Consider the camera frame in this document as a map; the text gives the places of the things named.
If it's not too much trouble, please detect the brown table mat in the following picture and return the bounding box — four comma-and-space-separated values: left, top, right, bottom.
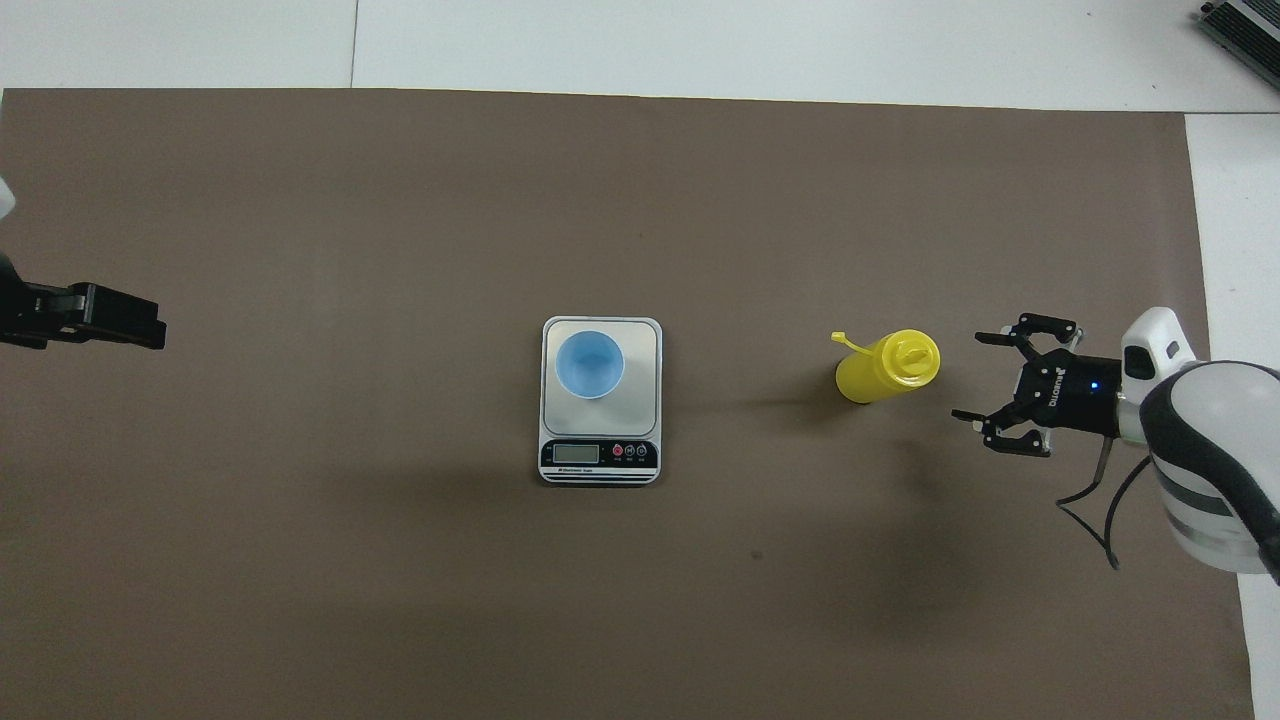
0, 88, 1256, 720

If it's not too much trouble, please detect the grey metal device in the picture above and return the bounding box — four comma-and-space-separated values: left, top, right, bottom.
1198, 0, 1280, 96

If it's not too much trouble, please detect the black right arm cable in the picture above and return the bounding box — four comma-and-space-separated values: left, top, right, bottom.
1057, 435, 1151, 571

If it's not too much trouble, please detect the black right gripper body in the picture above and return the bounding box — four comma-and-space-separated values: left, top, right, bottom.
1012, 352, 1121, 437

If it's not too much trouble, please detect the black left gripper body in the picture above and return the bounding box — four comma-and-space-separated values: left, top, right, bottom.
0, 252, 41, 349

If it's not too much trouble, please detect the silver digital kitchen scale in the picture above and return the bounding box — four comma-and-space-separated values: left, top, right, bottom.
539, 316, 663, 486

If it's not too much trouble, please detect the yellow squeeze bottle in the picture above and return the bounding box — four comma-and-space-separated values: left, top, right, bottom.
830, 329, 942, 405

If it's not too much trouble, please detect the blue plastic cup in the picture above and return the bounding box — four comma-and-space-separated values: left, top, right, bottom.
555, 330, 626, 400

